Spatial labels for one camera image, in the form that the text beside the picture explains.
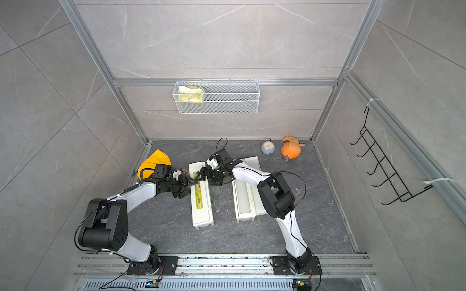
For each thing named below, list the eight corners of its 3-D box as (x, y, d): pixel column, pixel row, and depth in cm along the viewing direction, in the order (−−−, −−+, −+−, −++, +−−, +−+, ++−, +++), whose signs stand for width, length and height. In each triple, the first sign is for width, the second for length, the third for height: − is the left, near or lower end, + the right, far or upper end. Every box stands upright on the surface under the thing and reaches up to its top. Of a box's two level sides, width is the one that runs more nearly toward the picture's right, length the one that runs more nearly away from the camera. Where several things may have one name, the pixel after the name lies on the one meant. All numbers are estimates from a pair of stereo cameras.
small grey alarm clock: (261, 154, 112) (261, 152, 110) (259, 140, 120) (260, 137, 118) (275, 154, 112) (276, 152, 110) (272, 140, 120) (273, 137, 118)
